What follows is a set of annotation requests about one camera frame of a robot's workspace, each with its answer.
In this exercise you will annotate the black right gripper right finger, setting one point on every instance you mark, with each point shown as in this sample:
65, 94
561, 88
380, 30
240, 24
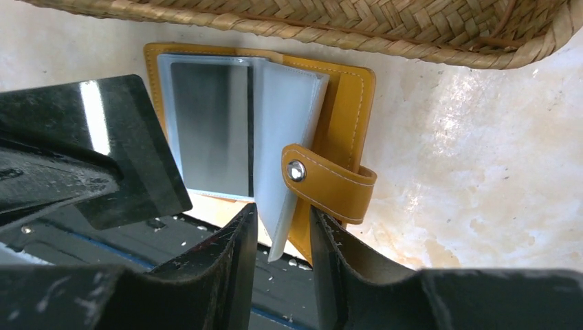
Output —
359, 288

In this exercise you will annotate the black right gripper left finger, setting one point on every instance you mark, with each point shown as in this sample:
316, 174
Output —
209, 286

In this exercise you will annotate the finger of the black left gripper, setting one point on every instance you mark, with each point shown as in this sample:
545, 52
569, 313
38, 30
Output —
39, 177

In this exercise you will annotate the yellow leather card holder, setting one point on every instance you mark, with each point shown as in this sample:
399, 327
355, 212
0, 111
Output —
307, 131

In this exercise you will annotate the woven wicker divided tray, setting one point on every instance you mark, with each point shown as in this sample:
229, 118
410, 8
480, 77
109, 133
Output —
476, 34

